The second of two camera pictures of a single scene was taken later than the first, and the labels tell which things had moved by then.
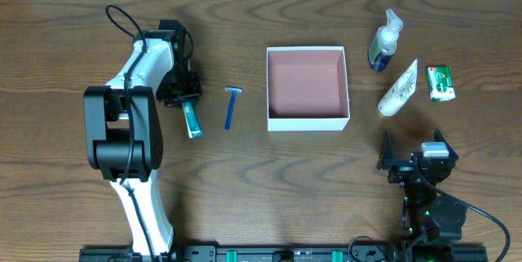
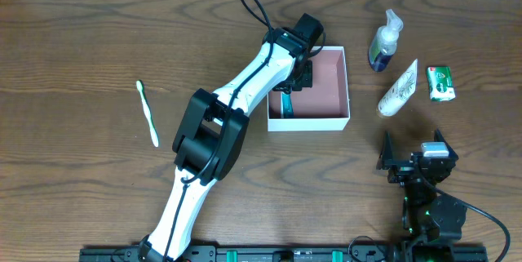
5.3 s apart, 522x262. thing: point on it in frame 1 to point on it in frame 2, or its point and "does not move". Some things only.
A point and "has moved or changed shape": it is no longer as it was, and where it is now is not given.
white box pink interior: (307, 88) does not move
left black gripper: (179, 99) to (294, 86)
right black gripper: (402, 163) does not move
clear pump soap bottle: (385, 42) does not move
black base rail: (287, 255) does not move
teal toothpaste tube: (192, 119) has moved or changed shape
